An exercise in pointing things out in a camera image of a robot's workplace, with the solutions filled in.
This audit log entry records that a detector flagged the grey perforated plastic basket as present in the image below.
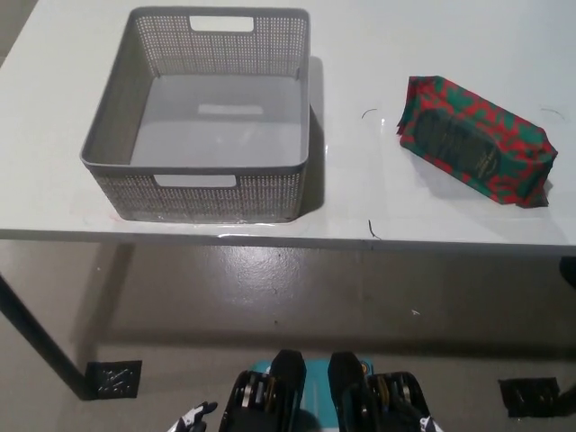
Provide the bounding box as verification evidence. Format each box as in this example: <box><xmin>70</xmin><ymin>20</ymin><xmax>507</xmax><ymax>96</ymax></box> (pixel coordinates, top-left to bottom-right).
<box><xmin>79</xmin><ymin>6</ymin><xmax>312</xmax><ymax>223</ymax></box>

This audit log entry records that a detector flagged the black rounded object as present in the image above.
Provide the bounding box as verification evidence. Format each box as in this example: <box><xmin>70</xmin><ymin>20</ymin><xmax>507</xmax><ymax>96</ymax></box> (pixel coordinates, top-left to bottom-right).
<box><xmin>558</xmin><ymin>255</ymin><xmax>576</xmax><ymax>290</ymax></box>

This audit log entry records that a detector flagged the black floor tape patch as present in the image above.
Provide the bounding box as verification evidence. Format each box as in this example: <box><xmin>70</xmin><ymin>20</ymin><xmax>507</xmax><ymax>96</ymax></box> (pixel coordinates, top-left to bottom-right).
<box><xmin>497</xmin><ymin>376</ymin><xmax>562</xmax><ymax>420</ymax></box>
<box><xmin>85</xmin><ymin>359</ymin><xmax>143</xmax><ymax>401</ymax></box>

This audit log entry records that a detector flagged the black metal table leg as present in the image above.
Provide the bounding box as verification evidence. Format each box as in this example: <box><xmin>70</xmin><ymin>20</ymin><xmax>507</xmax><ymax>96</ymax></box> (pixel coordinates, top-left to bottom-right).
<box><xmin>0</xmin><ymin>273</ymin><xmax>93</xmax><ymax>401</ymax></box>

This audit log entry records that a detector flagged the red green coffee bean bag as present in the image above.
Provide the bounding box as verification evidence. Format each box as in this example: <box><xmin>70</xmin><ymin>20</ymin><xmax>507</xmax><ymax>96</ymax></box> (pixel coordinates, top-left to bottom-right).
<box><xmin>394</xmin><ymin>75</ymin><xmax>559</xmax><ymax>210</ymax></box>

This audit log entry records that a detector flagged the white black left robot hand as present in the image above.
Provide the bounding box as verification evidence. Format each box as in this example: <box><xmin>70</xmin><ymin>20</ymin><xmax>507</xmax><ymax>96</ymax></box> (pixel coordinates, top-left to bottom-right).
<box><xmin>167</xmin><ymin>400</ymin><xmax>220</xmax><ymax>432</ymax></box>

